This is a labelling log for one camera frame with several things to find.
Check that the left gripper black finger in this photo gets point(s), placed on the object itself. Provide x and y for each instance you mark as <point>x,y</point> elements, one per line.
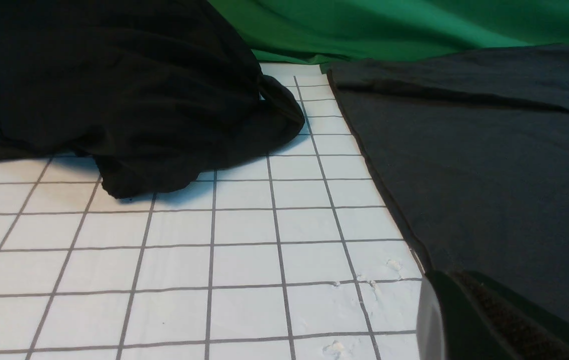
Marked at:
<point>466,315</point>

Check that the black crumpled garment pile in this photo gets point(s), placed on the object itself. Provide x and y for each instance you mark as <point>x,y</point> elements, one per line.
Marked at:
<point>155,91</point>

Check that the gray long-sleeve top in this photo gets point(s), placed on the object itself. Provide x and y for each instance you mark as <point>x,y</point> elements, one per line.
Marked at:
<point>471,151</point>

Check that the green backdrop cloth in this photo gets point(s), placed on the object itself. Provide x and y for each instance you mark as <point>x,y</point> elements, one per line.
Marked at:
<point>314,32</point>

